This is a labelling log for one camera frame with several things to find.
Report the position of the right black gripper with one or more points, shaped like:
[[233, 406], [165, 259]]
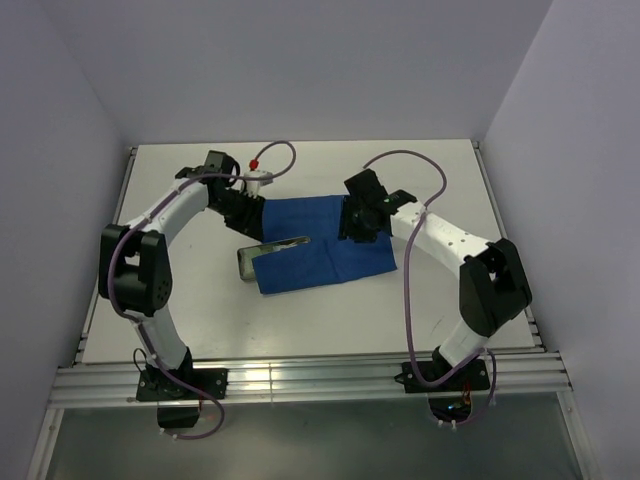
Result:
[[351, 215]]

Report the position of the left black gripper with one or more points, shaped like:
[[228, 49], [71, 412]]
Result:
[[248, 216]]

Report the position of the metal instrument tray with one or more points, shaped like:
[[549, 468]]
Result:
[[246, 255]]

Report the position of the blue surgical cloth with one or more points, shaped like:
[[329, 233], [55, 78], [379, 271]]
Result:
[[324, 259]]

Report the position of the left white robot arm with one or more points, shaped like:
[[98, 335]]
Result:
[[134, 266]]

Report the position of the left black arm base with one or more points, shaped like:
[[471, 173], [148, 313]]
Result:
[[180, 395]]

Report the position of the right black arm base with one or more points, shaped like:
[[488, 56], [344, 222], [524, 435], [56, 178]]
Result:
[[459, 384]]

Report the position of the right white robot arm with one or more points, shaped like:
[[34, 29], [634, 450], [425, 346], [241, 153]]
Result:
[[492, 285]]

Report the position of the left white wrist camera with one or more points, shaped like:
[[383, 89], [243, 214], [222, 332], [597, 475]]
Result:
[[255, 179]]

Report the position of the aluminium front rail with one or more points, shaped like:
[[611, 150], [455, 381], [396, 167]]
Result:
[[299, 380]]

